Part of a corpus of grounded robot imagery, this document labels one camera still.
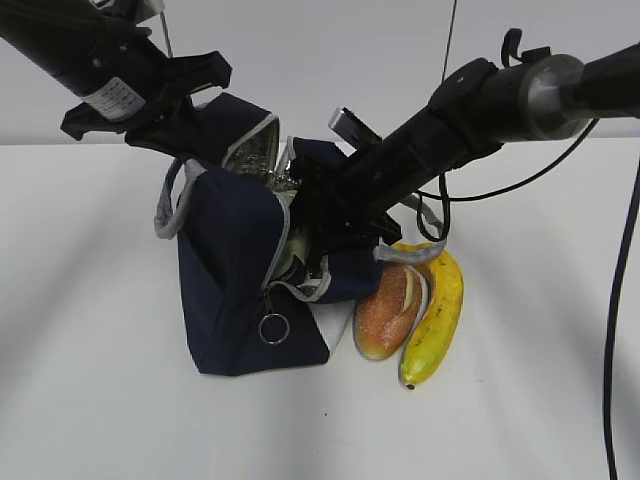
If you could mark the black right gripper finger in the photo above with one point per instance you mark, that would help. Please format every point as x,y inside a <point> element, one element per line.
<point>316,264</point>

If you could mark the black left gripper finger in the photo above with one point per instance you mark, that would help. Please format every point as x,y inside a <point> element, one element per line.
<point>204,133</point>

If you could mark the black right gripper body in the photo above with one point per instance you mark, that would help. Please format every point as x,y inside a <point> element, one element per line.
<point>335,218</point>

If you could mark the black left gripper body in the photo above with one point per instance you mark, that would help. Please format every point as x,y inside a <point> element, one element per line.
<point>152,127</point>

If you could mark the green lid food container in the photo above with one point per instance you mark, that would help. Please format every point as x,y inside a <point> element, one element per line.
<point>294,254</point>

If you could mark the navy blue lunch bag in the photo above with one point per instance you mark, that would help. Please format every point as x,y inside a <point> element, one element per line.
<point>230,232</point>

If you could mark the brown bread loaf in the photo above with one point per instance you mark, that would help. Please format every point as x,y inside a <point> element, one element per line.
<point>384,320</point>

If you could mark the yellow banana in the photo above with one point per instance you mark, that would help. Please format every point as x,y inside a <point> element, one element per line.
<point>430,338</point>

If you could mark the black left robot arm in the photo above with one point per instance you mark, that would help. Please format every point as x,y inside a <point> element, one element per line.
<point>100,52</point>

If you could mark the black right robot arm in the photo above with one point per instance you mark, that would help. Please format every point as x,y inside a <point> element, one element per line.
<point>470,116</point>

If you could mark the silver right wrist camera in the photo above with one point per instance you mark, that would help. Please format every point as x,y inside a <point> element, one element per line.
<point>350,128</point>

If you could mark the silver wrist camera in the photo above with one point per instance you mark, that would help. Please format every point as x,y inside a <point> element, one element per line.
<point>350,128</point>
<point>135,11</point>

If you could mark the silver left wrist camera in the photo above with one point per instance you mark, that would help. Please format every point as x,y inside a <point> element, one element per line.
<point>135,11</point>

